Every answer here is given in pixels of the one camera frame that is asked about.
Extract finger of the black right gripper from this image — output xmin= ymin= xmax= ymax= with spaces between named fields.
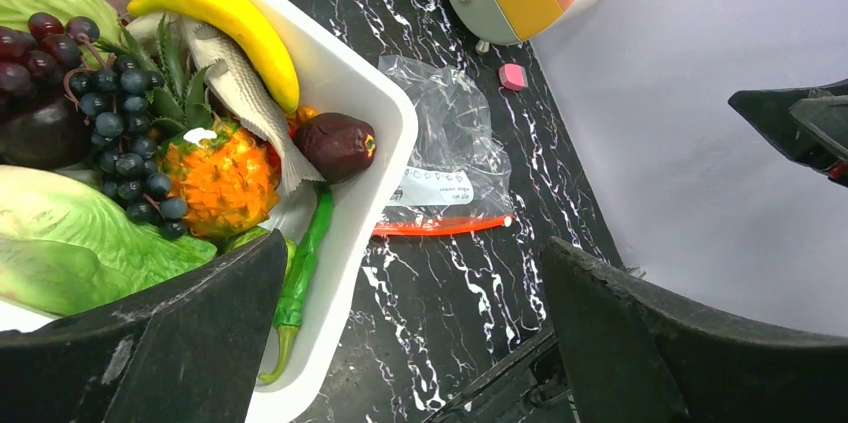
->
xmin=728 ymin=80 xmax=847 ymax=187

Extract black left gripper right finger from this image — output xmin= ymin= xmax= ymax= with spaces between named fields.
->
xmin=541 ymin=238 xmax=847 ymax=422

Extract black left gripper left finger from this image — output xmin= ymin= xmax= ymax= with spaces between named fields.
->
xmin=1 ymin=231 xmax=287 ymax=422

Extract orange toy pineapple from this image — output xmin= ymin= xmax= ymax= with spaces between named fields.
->
xmin=99 ymin=14 xmax=282 ymax=240

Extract clear zip top bag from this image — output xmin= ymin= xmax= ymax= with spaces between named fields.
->
xmin=374 ymin=55 xmax=514 ymax=236

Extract grey toy fish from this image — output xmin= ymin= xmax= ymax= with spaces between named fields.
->
xmin=177 ymin=16 xmax=325 ymax=196

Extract dark blue toy grapes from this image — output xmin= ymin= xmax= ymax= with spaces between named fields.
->
xmin=65 ymin=55 xmax=188 ymax=240

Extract yellow toy banana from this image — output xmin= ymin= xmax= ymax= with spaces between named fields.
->
xmin=127 ymin=0 xmax=300 ymax=114

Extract green toy chili pepper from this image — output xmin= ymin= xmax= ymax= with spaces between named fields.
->
xmin=258 ymin=185 xmax=335 ymax=385

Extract green toy lettuce leaf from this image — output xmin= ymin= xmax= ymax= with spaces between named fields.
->
xmin=1 ymin=165 xmax=217 ymax=316

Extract dark purple toy fruit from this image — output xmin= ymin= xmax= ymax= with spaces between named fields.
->
xmin=293 ymin=112 xmax=377 ymax=184

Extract dark purple toy eggplant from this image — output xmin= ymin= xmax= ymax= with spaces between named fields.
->
xmin=1 ymin=91 xmax=92 ymax=170

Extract pink eraser block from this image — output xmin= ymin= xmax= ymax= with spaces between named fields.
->
xmin=498 ymin=63 xmax=528 ymax=92

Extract white plastic bin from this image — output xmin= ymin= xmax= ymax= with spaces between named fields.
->
xmin=0 ymin=0 xmax=420 ymax=423

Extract red toy grapes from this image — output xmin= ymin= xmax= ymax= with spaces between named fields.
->
xmin=1 ymin=12 xmax=101 ymax=100

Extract green toy cabbage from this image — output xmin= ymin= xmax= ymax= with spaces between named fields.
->
xmin=1 ymin=0 xmax=123 ymax=43

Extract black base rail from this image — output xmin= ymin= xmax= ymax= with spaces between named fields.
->
xmin=425 ymin=327 xmax=579 ymax=423

